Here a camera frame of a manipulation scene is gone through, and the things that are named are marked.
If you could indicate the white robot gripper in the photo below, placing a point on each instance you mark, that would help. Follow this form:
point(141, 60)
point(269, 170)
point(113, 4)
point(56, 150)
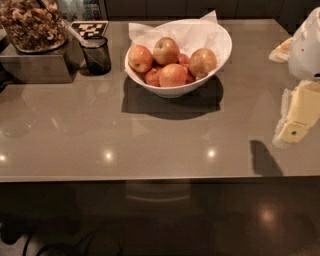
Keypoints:
point(306, 53)

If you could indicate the white ceramic bowl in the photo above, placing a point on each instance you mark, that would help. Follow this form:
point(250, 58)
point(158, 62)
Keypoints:
point(169, 92)

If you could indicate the white paper bowl liner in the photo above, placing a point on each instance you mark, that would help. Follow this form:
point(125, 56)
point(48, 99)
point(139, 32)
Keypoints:
point(189, 34)

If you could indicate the hidden middle red apple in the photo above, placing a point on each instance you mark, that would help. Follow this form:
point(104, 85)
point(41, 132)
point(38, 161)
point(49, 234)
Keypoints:
point(184, 62)

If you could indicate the front middle apple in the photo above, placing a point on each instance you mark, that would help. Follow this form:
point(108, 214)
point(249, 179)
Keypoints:
point(172, 75)

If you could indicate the top middle apple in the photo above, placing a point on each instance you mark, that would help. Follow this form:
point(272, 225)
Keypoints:
point(166, 51)

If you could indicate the small lower left apple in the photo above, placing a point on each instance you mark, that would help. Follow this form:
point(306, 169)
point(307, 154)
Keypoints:
point(152, 76)

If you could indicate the black mesh cup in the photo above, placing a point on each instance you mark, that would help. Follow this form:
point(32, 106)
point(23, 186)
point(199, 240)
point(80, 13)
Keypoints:
point(96, 54)

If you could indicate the black white fiducial marker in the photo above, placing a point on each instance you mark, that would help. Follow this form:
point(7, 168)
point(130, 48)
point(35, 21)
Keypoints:
point(90, 28)

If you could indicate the grey metal box stand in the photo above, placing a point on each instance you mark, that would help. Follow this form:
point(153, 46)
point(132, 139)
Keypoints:
point(55, 67)

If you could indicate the glass jar of nuts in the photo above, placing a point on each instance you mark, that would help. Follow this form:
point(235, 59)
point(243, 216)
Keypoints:
point(33, 26)

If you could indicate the white spoon handle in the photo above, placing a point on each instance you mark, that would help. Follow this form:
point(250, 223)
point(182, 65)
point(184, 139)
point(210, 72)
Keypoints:
point(68, 26)

